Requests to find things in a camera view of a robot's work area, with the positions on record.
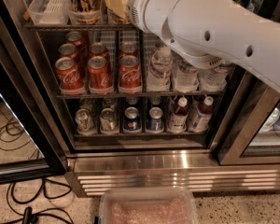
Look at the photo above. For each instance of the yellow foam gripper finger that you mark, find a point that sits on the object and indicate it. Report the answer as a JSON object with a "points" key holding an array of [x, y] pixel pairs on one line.
{"points": [[119, 7]]}

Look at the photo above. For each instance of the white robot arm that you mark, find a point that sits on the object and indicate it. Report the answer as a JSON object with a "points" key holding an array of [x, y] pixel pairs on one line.
{"points": [[201, 31]]}

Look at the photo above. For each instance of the right water bottle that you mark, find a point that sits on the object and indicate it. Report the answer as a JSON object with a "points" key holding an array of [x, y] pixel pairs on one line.
{"points": [[213, 79]]}

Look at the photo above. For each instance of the front left Coca-Cola can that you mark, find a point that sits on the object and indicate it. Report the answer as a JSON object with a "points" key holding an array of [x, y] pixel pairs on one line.
{"points": [[68, 73]]}

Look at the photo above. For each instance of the wire shelf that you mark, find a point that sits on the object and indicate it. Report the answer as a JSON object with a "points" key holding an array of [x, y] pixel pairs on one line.
{"points": [[138, 94], [71, 27]]}

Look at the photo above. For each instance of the left blue Pepsi can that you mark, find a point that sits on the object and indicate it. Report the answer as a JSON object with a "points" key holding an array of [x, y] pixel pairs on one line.
{"points": [[131, 123]]}

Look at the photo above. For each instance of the second row left cola can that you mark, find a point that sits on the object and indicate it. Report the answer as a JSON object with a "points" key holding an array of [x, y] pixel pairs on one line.
{"points": [[69, 50]]}

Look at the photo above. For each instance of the second row right cola can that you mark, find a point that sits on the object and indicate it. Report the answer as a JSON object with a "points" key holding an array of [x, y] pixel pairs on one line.
{"points": [[128, 48]]}

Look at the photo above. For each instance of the silver green can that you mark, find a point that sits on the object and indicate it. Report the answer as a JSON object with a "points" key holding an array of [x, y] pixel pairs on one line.
{"points": [[84, 121], [108, 121]]}

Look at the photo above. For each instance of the second row cola can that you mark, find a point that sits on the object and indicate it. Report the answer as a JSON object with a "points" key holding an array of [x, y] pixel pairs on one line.
{"points": [[98, 49], [128, 48], [69, 50]]}

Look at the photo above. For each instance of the back left cola can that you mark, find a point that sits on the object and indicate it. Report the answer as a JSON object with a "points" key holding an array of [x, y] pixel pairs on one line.
{"points": [[77, 39]]}

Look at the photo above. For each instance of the clear plastic bin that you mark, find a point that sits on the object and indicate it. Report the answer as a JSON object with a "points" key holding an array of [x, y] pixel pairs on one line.
{"points": [[148, 206]]}

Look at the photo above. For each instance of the tea bottle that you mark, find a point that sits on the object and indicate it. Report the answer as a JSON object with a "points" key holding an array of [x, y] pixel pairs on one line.
{"points": [[201, 115], [178, 116]]}

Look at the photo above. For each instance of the middle wire shelf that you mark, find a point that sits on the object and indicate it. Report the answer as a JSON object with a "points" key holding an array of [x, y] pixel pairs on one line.
{"points": [[138, 94]]}

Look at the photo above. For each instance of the front right Coca-Cola can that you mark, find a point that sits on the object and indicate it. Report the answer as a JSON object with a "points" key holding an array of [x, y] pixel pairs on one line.
{"points": [[129, 74]]}

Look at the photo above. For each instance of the front middle Coca-Cola can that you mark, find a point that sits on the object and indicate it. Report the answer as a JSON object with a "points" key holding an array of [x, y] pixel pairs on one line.
{"points": [[100, 75]]}

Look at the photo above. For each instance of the open fridge glass door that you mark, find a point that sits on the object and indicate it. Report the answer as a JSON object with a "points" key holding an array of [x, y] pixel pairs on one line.
{"points": [[28, 148]]}

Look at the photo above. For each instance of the second row middle cola can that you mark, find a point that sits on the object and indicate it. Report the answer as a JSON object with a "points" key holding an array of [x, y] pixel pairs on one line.
{"points": [[98, 49]]}

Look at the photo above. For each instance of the left water bottle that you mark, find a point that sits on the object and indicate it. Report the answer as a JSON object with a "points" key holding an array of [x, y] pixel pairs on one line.
{"points": [[159, 70]]}

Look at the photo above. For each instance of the blue pepsi can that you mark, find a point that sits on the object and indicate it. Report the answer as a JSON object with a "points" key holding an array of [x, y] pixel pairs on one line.
{"points": [[131, 123], [154, 120]]}

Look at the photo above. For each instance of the steel fridge base grille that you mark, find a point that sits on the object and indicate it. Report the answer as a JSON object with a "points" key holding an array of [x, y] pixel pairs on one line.
{"points": [[93, 174]]}

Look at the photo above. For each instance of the left silver green can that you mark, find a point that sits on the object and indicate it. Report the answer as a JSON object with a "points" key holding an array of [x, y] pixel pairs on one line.
{"points": [[84, 121]]}

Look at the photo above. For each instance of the coca-cola can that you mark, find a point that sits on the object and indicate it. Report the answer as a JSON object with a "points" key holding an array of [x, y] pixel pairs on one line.
{"points": [[68, 73], [129, 74], [100, 75]]}

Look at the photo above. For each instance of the left tea bottle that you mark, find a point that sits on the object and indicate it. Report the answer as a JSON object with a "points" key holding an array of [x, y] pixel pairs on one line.
{"points": [[178, 116]]}

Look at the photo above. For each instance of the right silver green can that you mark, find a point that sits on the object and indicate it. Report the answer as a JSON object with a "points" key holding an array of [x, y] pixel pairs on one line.
{"points": [[108, 121]]}

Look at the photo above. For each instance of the right blue Pepsi can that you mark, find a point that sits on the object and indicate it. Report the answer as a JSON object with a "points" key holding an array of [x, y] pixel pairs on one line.
{"points": [[154, 120]]}

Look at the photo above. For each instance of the empty white tray left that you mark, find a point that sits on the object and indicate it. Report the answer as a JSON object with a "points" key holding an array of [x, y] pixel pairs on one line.
{"points": [[49, 12]]}

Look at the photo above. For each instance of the water bottle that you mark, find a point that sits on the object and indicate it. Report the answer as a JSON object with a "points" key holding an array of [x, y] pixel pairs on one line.
{"points": [[213, 79], [159, 70], [185, 76]]}

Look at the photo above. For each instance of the right tea bottle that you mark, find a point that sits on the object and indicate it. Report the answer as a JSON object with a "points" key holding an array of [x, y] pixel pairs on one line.
{"points": [[201, 115]]}

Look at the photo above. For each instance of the middle water bottle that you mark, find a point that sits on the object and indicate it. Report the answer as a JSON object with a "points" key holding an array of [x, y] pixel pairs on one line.
{"points": [[185, 76]]}

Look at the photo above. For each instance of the top wire shelf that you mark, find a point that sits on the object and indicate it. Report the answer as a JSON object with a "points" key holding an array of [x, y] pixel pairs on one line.
{"points": [[71, 27]]}

